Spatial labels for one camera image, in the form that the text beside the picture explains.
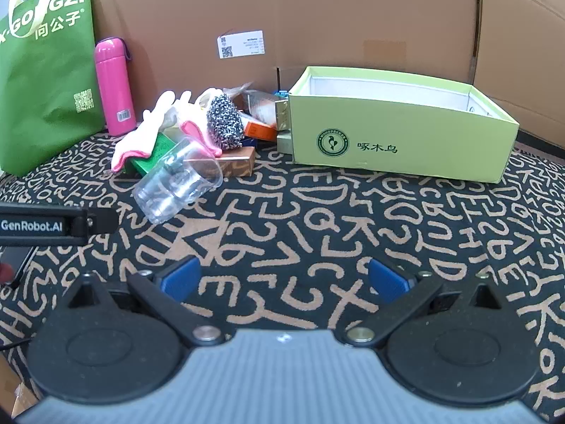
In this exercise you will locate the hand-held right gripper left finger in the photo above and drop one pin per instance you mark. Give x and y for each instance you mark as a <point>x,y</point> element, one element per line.
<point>181,276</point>

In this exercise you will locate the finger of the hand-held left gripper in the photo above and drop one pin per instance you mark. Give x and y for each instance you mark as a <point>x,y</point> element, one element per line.
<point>102,221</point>

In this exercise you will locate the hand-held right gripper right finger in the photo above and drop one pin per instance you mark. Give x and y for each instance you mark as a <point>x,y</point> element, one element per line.
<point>388,280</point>

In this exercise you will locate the dark green box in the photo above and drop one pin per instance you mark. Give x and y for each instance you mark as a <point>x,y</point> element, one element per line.
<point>154,157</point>

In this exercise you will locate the white glove pink cuff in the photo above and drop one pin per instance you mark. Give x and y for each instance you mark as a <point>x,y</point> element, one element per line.
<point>187,106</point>
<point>141,137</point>

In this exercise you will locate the brown patterned box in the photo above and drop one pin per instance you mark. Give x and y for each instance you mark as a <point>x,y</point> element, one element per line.
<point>238,167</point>

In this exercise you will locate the light green shoe box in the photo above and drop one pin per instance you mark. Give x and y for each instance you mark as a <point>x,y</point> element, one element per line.
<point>397,123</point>

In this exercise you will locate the gold cardboard box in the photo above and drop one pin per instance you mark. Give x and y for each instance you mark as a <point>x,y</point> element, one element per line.
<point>284,141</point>
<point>282,115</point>

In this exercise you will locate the white and silver box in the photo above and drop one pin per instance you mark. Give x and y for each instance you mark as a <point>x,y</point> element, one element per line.
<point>262,104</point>

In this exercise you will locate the glossy blue pack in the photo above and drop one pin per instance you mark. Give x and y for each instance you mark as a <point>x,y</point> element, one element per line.
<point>281,94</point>

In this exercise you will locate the clear plastic cup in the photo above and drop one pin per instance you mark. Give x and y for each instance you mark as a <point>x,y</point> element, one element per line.
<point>176,181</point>

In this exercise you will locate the black and tan patterned mat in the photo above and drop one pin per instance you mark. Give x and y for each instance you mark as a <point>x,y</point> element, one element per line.
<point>309,212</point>

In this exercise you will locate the green tote bag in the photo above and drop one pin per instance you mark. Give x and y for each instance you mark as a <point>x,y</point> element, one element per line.
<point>39,97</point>

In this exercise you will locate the pink thermos bottle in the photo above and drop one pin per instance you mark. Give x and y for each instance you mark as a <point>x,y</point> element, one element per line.
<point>114,88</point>

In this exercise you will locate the speckled metallic scouring pad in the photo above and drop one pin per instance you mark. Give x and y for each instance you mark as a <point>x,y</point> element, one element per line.
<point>225,121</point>

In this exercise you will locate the orange box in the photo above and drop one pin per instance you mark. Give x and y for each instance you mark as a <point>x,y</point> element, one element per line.
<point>260,130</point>

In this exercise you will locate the clear bag with tan contents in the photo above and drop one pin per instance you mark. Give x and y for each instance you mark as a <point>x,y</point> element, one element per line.
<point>229,90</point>

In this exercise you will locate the white shipping label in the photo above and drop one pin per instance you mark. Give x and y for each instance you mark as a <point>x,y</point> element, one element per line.
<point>240,44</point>

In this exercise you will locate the large brown cardboard box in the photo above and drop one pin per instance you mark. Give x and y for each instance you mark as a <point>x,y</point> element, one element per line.
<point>353,17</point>

